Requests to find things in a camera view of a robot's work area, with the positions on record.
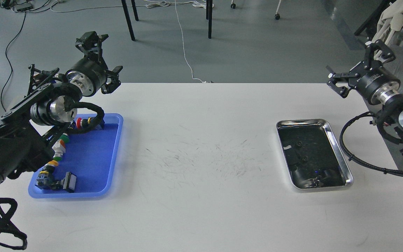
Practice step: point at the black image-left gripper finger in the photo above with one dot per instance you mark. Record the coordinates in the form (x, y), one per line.
(114, 83)
(90, 44)

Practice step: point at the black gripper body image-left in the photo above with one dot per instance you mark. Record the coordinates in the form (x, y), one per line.
(87, 75)

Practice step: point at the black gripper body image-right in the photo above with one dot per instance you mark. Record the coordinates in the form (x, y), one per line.
(375, 84)

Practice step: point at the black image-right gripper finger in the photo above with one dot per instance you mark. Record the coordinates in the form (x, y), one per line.
(348, 78)
(376, 54)

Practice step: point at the blue plastic tray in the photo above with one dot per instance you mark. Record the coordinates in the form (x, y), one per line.
(91, 157)

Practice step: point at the silver metal tray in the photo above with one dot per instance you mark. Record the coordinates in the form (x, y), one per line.
(326, 168)

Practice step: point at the beige cloth on chair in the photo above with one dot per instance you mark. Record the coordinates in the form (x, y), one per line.
(390, 22)

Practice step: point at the black table leg left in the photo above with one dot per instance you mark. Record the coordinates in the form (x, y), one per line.
(127, 17)

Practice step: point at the black table leg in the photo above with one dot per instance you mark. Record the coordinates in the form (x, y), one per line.
(209, 12)
(127, 17)

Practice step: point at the black power strip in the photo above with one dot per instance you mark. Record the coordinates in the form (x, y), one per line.
(24, 6)

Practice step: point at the black table leg right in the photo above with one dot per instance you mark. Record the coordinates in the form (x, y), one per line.
(209, 12)

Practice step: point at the red push button switch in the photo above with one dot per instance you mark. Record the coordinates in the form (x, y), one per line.
(83, 123)

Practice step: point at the green push button switch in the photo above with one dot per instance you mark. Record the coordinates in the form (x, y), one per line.
(60, 147)

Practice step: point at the white square button switch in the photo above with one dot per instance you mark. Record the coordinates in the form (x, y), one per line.
(68, 183)

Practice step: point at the yellow push button switch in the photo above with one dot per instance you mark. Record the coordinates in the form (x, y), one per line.
(45, 179)

